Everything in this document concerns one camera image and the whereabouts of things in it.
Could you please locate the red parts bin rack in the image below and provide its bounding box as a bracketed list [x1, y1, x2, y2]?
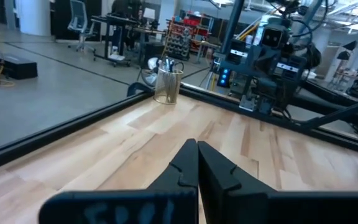
[165, 11, 218, 62]

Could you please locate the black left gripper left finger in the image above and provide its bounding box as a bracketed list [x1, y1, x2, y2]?
[38, 138, 199, 224]

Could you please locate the person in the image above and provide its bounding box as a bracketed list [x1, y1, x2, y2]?
[110, 0, 145, 52]

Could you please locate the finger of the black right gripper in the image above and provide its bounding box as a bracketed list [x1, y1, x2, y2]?
[265, 53, 278, 80]
[254, 52, 266, 78]

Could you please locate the black desk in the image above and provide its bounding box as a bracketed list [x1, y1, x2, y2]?
[90, 14, 167, 68]

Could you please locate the white floor fan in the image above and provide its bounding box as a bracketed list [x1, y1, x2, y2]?
[140, 57, 167, 88]

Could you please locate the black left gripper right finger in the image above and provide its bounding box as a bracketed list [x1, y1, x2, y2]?
[198, 141, 358, 224]

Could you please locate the white round column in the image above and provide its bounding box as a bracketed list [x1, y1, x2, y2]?
[14, 0, 52, 37]

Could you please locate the black studio softbox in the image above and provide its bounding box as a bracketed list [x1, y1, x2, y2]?
[336, 39, 358, 62]

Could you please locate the black computer tower blue light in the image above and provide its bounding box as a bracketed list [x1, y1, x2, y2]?
[216, 66, 232, 89]

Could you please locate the black case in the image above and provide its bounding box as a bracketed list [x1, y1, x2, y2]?
[0, 53, 39, 80]

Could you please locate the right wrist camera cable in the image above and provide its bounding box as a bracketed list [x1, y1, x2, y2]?
[286, 12, 315, 41]

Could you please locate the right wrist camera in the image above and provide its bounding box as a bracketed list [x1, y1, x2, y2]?
[260, 26, 285, 50]

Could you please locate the black metal rig frame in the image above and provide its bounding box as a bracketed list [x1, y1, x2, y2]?
[0, 0, 358, 175]

